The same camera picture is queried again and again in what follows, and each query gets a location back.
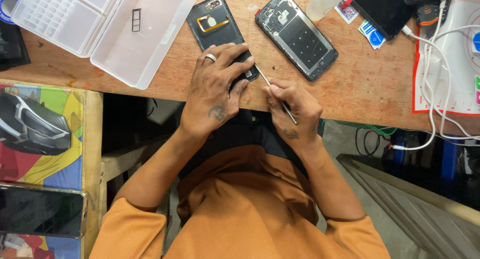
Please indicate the orange shirt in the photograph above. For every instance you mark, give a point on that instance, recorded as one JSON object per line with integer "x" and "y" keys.
{"x": 240, "y": 221}

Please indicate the white work mat red border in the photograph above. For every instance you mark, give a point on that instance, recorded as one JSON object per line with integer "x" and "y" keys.
{"x": 459, "y": 64}

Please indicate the black flat pad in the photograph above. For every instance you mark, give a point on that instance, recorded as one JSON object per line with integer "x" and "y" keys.
{"x": 11, "y": 49}

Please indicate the blue white sticker card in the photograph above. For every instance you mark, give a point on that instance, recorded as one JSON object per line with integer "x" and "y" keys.
{"x": 373, "y": 36}

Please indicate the black phone back cover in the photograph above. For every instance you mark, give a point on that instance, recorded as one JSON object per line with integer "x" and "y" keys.
{"x": 217, "y": 26}

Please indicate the blue stand leg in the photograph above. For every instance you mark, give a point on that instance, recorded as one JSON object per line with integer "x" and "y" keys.
{"x": 449, "y": 157}

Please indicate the black trousers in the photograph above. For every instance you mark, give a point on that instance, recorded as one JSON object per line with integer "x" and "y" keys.
{"x": 247, "y": 133}

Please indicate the opened phone with bare frame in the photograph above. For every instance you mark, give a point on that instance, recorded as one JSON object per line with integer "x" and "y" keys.
{"x": 298, "y": 36}

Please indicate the clear plastic organizer box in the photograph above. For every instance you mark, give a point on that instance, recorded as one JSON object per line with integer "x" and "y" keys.
{"x": 112, "y": 34}

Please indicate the person's right hand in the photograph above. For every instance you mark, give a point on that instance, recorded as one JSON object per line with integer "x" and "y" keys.
{"x": 300, "y": 116}

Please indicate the translucent plastic bottle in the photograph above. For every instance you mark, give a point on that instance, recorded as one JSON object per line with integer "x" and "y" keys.
{"x": 324, "y": 2}

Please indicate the orange black hand tool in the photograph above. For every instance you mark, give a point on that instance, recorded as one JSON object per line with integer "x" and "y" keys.
{"x": 429, "y": 19}

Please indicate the large black phone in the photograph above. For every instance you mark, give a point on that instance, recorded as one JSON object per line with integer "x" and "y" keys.
{"x": 378, "y": 11}

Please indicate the colourful printed mouse pad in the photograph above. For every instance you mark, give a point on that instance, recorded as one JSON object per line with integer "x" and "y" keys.
{"x": 41, "y": 139}

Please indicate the black sim tray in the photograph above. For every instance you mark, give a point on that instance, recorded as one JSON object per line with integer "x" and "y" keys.
{"x": 136, "y": 20}

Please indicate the thin metal pry tool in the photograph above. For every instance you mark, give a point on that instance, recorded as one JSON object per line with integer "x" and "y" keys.
{"x": 262, "y": 74}

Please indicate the grey metal ramp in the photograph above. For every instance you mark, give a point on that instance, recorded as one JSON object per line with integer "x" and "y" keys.
{"x": 408, "y": 210}

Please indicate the small printed sticker card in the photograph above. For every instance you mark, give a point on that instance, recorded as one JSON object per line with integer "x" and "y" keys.
{"x": 347, "y": 13}

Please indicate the phone with silver edge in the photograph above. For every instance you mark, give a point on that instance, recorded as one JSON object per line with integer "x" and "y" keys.
{"x": 41, "y": 210}

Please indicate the person's left hand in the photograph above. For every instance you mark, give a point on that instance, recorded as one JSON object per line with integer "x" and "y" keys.
{"x": 212, "y": 97}

